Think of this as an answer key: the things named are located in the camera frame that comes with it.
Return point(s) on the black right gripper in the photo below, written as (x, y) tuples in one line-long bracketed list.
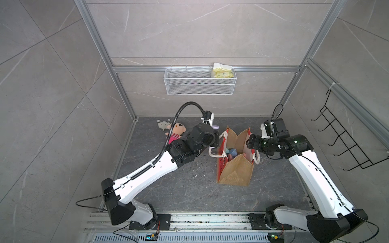
[(254, 143)]

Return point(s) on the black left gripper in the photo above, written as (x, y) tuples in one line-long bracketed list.
[(212, 135)]

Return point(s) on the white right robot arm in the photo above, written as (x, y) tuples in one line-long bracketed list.
[(334, 216)]

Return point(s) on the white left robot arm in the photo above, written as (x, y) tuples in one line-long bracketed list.
[(119, 195)]

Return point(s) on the pink plush doll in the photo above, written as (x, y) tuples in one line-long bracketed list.
[(178, 131)]

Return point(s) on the white fluffy plush toy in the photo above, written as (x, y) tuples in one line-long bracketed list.
[(164, 125)]

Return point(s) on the yellow wipes packet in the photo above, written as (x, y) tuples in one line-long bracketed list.
[(221, 71)]

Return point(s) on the white wire wall basket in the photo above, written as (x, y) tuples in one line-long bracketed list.
[(197, 81)]

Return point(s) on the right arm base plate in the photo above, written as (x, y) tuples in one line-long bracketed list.
[(265, 221)]

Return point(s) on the black wire hook rack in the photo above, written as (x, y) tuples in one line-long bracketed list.
[(345, 137)]

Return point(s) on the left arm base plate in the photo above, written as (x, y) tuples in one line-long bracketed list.
[(161, 221)]

